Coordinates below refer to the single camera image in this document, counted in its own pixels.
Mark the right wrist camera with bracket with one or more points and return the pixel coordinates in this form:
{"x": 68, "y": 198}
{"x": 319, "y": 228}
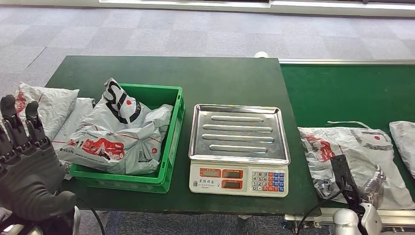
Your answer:
{"x": 343, "y": 175}

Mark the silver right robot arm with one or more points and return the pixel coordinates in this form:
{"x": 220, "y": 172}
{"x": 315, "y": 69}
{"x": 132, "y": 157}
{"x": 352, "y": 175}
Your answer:
{"x": 345, "y": 223}

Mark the aluminium conveyor side rail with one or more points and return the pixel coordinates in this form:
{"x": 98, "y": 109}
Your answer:
{"x": 347, "y": 62}

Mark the green plastic crate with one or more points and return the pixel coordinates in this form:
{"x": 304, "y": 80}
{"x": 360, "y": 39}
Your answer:
{"x": 168, "y": 155}

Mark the white scale with steel tray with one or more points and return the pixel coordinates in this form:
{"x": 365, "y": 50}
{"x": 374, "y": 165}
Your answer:
{"x": 238, "y": 136}

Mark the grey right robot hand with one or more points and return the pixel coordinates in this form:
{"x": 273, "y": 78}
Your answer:
{"x": 374, "y": 189}

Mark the bulky crumpled grey parcel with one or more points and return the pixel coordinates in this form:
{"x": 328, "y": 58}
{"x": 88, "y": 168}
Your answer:
{"x": 55, "y": 107}

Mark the flat white parcel, QR codes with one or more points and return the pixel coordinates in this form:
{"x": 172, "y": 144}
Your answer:
{"x": 73, "y": 120}

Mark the white wall ledge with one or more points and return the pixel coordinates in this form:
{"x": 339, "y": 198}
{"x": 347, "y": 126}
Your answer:
{"x": 324, "y": 8}

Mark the dark green table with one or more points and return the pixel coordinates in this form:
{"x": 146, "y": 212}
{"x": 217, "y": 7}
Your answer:
{"x": 210, "y": 81}

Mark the small plain grey parcel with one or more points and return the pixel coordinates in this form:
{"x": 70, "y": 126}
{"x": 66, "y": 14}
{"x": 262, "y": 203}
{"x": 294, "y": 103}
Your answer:
{"x": 405, "y": 142}

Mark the thin white plastic strip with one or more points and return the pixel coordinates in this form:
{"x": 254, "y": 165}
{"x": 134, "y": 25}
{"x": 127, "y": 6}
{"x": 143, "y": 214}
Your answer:
{"x": 348, "y": 123}

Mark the large grey red-print parcel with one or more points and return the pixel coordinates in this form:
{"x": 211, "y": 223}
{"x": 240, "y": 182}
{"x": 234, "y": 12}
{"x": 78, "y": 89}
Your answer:
{"x": 350, "y": 146}

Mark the small white round object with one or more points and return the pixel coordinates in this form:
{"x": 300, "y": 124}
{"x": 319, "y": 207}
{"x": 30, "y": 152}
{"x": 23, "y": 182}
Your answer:
{"x": 261, "y": 54}

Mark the green conveyor belt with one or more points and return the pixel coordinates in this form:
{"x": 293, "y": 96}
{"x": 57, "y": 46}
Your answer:
{"x": 340, "y": 90}

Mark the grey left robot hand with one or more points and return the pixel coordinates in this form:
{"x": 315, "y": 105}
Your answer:
{"x": 29, "y": 178}

